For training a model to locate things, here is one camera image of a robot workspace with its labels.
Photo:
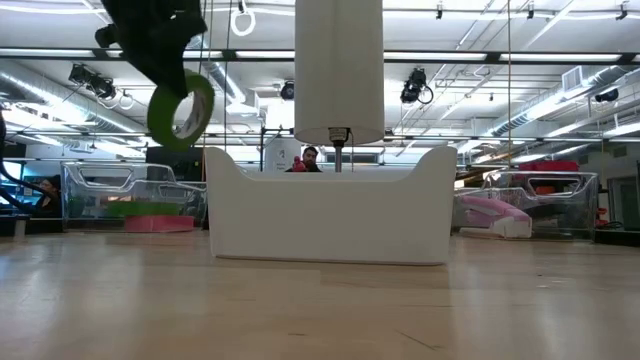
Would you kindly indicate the small orange item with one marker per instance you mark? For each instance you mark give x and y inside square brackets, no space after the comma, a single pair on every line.
[545,190]

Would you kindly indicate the white vent grille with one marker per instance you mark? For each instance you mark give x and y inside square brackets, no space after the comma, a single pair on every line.
[572,79]

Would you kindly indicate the black monitor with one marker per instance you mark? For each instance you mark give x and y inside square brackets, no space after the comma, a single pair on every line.
[170,165]

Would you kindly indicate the grey cabinet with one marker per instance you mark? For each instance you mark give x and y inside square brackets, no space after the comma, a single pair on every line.
[622,200]

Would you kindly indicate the black stand frame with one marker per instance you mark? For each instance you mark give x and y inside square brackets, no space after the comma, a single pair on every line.
[261,150]

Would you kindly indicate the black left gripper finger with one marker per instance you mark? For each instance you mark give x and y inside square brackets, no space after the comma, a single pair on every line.
[167,65]

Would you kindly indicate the white poster board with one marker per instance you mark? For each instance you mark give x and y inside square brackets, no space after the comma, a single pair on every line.
[275,155]

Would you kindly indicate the clear plastic bin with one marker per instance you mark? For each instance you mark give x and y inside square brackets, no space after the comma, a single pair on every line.
[100,195]
[575,215]

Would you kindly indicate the black ceiling spotlight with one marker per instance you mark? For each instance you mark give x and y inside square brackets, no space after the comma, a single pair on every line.
[80,74]
[287,91]
[104,87]
[607,95]

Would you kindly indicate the white plastic bin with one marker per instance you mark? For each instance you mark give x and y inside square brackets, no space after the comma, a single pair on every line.
[325,220]

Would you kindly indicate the small red object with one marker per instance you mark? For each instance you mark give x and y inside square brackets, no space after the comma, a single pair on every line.
[299,165]

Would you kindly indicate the silver air duct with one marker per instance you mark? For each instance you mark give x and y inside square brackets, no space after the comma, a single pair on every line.
[225,75]
[50,97]
[550,107]

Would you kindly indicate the person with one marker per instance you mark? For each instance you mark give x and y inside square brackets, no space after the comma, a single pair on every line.
[311,155]
[50,200]

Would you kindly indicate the blue lit screen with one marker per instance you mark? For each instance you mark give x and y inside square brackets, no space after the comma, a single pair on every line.
[10,171]

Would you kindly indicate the pink stapler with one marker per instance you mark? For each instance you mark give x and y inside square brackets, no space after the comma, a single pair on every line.
[495,210]

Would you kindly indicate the ceiling light strip rail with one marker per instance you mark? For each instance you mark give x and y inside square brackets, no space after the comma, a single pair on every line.
[430,56]

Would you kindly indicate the red toolbox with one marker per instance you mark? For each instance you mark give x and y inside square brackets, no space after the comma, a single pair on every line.
[555,166]

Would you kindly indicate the small red item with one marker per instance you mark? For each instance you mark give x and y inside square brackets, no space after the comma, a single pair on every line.
[600,220]

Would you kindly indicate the black ceiling camera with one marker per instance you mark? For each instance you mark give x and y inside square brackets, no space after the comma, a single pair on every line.
[412,82]

